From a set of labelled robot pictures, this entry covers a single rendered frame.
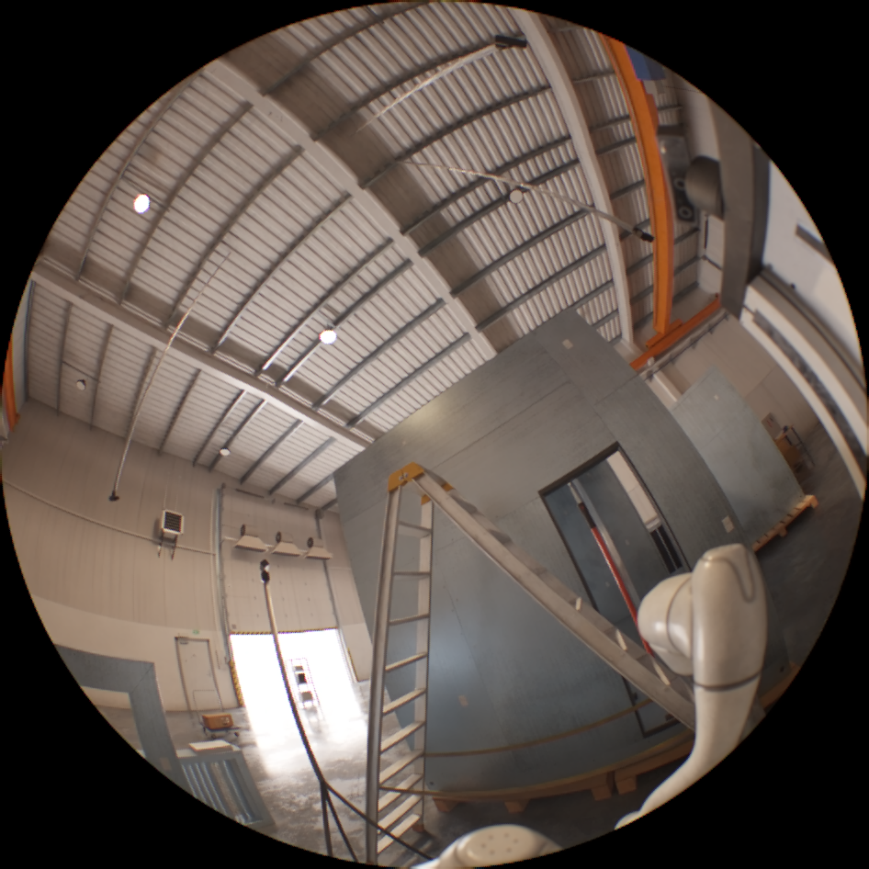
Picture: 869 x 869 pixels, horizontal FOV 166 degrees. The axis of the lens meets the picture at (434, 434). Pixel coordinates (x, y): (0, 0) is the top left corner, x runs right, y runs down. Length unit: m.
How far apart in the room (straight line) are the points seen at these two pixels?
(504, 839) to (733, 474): 5.70
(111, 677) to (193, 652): 8.14
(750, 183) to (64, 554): 10.54
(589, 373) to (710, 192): 1.83
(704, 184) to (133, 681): 2.41
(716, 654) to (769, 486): 5.54
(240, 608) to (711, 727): 10.71
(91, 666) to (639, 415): 3.38
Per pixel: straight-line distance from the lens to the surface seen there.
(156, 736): 2.14
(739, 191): 0.37
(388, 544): 1.38
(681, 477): 1.89
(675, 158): 0.41
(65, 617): 9.99
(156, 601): 10.09
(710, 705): 0.48
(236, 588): 10.86
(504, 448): 2.01
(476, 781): 2.61
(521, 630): 1.91
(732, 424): 5.89
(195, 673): 10.13
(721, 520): 1.93
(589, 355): 2.19
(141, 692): 2.09
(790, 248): 0.42
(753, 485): 5.86
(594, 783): 2.31
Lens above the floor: 1.62
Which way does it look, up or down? 34 degrees up
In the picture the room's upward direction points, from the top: 22 degrees counter-clockwise
